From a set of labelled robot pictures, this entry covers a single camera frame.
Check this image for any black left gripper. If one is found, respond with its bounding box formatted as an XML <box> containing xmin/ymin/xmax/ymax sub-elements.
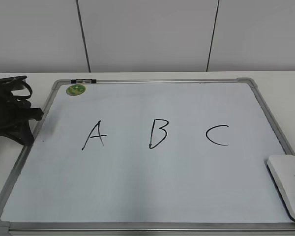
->
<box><xmin>0</xmin><ymin>75</ymin><xmax>44</xmax><ymax>146</ymax></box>

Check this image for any white board eraser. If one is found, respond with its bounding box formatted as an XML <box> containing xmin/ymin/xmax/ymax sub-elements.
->
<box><xmin>267</xmin><ymin>155</ymin><xmax>295</xmax><ymax>220</ymax></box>

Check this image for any round green sticker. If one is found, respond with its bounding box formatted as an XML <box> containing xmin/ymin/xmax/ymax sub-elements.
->
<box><xmin>66</xmin><ymin>84</ymin><xmax>86</xmax><ymax>96</ymax></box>

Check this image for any black silver hanging clip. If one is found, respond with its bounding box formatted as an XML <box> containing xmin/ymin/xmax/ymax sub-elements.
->
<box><xmin>71</xmin><ymin>78</ymin><xmax>97</xmax><ymax>84</ymax></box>

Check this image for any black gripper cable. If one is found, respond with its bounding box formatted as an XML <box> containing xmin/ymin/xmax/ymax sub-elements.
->
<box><xmin>0</xmin><ymin>66</ymin><xmax>33</xmax><ymax>102</ymax></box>

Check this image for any white board with grey frame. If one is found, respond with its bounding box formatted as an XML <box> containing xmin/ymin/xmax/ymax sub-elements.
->
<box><xmin>0</xmin><ymin>78</ymin><xmax>295</xmax><ymax>236</ymax></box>

